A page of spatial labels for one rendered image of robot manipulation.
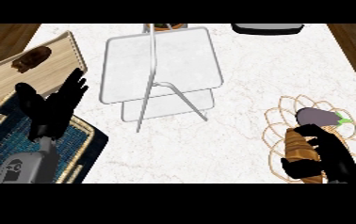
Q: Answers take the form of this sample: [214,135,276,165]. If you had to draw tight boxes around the black and grey appliance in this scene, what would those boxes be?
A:
[228,24,305,36]

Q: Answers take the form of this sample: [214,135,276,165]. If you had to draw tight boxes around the blue woven placemat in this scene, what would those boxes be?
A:
[0,91,109,184]

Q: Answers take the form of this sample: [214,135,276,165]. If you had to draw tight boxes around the pale wooden cutting board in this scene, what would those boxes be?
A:
[0,30,88,101]

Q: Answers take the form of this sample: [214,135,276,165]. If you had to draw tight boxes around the brown croissant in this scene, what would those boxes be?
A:
[281,127,323,184]

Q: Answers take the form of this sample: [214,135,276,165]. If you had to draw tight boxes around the orange pot with plant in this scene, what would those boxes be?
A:
[146,24,184,32]

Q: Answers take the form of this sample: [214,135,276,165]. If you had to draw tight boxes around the dark brown bread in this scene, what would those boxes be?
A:
[10,45,53,73]

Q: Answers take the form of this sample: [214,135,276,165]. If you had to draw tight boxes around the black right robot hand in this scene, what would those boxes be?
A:
[279,123,356,184]

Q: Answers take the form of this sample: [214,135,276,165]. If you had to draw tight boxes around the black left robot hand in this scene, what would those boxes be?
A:
[13,67,89,142]

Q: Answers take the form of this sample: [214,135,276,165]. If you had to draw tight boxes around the white tiered shelf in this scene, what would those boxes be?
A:
[98,24,225,134]

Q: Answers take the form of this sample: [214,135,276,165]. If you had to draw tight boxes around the purple eggplant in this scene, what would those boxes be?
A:
[295,106,352,128]

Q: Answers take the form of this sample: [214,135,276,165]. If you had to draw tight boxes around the beige wire placemat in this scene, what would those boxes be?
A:
[261,94,356,184]

